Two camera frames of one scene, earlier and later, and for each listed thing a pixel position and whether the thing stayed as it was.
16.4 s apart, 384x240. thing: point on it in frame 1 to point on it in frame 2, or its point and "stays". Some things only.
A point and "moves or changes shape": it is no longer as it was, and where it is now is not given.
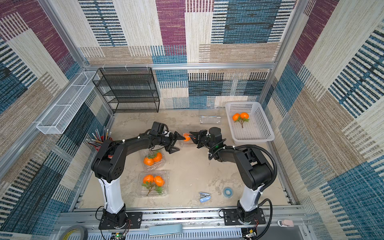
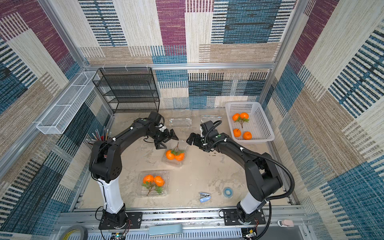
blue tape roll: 228,192 stays
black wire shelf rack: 128,90 stays
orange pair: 150,159 to 175,153
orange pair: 152,183 stays
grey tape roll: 83,231 stays
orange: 186,135 moves or changes shape
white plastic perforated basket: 249,122 stays
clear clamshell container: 188,142 to 180,122
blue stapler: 204,197 stays
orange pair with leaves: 241,117 stays
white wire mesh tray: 63,113 stays
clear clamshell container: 153,159 to 181,145
